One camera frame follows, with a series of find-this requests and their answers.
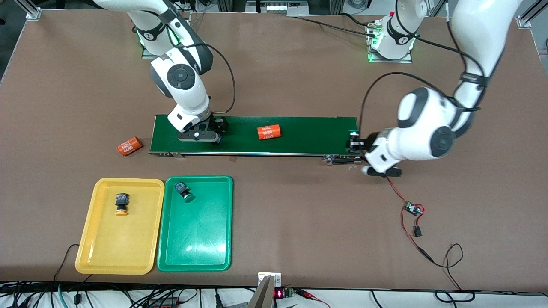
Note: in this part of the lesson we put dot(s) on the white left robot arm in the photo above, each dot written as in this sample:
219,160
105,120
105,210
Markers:
428,128

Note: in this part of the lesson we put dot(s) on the green plastic tray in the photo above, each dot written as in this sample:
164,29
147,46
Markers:
195,239

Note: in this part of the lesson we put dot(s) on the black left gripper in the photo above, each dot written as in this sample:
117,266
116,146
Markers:
361,143

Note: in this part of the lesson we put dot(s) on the red clip lead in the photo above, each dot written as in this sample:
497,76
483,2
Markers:
306,293

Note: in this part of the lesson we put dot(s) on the red LED display module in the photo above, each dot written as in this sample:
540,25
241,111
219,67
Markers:
279,294

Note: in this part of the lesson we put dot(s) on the green conveyor belt unit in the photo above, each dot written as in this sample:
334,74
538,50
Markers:
308,137

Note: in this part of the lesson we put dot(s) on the green push button switch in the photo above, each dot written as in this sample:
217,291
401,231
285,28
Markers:
353,131
182,188

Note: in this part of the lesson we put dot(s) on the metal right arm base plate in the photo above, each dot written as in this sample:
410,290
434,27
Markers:
146,54

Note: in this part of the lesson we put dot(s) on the grey camera mount bar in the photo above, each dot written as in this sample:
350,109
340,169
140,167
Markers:
262,297

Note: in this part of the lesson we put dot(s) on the metal corner bracket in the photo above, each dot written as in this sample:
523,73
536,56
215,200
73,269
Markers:
34,13
523,21

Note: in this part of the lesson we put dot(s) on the small metal mounting bracket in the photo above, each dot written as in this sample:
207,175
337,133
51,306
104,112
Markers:
276,279

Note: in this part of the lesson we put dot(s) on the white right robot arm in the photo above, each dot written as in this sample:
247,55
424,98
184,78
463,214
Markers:
184,85

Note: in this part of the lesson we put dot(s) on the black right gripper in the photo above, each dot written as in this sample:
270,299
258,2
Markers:
215,124

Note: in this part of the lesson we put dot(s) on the orange cylinder with white print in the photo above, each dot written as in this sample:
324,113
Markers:
129,146
269,132

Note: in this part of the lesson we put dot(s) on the white lit device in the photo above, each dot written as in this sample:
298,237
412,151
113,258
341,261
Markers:
282,7

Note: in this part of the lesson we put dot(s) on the yellow plastic tray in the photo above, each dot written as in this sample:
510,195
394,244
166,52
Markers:
120,239

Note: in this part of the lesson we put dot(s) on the orange power strip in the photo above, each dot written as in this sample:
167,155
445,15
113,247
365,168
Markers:
165,304

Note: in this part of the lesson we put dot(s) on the short lead with black plug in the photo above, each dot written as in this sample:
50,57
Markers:
418,232

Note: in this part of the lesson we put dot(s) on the small green circuit board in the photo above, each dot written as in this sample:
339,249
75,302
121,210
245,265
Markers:
413,208

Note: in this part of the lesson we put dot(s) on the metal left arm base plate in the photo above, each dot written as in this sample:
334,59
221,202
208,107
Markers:
404,60

